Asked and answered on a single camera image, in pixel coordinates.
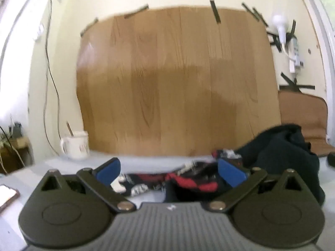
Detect wooden board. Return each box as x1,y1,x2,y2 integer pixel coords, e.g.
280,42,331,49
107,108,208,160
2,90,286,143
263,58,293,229
76,5,282,158

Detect white plug adapter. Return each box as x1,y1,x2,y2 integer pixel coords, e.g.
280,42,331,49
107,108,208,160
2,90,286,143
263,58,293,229
272,14,289,44

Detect dark navy garment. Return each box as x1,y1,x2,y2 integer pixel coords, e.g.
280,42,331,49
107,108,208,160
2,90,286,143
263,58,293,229
236,124,325,206

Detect black red white patterned garment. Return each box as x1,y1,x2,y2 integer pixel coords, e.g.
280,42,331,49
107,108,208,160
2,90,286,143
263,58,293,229
111,149,249,203

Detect white mug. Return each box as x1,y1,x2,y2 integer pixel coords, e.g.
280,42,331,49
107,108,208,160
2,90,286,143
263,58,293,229
60,131,90,161

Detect smartphone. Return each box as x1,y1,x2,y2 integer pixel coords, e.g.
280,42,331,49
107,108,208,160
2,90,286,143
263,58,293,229
0,184,21,213

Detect black wall cable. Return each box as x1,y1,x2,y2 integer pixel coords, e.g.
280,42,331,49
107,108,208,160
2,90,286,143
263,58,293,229
44,0,62,156

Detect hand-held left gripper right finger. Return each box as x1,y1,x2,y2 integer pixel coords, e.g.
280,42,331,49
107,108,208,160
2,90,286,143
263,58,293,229
207,158,304,213

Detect striped grey white tablecloth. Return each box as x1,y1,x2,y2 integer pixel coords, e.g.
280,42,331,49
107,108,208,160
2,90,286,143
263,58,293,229
0,150,335,251

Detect brown cushioned chair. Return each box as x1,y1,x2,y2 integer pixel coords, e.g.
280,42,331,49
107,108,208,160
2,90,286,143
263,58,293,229
277,90,335,155

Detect dark box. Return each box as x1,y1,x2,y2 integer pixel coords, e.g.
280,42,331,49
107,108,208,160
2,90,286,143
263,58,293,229
9,122,23,138

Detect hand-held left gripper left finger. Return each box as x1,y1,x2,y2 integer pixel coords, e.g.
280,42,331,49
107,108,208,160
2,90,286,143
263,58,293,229
39,158,137,212

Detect wooden side shelf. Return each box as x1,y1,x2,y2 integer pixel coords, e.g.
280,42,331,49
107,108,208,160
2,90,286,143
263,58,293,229
0,136,35,175

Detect black tape strips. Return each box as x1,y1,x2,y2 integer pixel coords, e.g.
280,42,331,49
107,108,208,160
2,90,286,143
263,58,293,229
80,0,316,92

